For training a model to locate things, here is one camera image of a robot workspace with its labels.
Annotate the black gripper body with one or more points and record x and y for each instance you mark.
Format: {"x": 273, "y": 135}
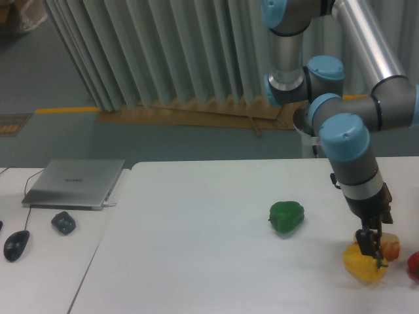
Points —
{"x": 373, "y": 211}

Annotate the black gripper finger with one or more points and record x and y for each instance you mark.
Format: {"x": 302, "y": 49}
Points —
{"x": 365, "y": 240}
{"x": 377, "y": 244}

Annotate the yellow bell pepper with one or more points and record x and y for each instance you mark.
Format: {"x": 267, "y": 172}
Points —
{"x": 363, "y": 267}

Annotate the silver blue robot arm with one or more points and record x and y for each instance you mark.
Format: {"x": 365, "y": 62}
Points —
{"x": 343, "y": 126}

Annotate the red bell pepper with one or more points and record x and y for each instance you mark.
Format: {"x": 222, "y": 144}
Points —
{"x": 413, "y": 265}

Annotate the green bell pepper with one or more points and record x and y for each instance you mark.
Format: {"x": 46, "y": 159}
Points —
{"x": 285, "y": 216}

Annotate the toasted bread loaf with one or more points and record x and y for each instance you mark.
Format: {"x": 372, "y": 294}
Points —
{"x": 390, "y": 245}

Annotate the brown cardboard sheet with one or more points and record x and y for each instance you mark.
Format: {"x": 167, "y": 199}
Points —
{"x": 258, "y": 115}

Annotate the white usb plug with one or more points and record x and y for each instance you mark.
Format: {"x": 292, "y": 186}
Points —
{"x": 107, "y": 204}

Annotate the pale green curtain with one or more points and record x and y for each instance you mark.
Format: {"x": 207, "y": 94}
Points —
{"x": 174, "y": 52}

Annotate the small black controller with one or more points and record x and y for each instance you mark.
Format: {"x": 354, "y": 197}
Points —
{"x": 64, "y": 223}

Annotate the silver laptop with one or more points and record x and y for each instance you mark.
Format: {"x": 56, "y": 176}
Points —
{"x": 74, "y": 184}

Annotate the black computer mouse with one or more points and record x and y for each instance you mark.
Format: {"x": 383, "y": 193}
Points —
{"x": 15, "y": 245}

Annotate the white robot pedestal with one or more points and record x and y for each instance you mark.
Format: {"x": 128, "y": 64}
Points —
{"x": 310, "y": 143}

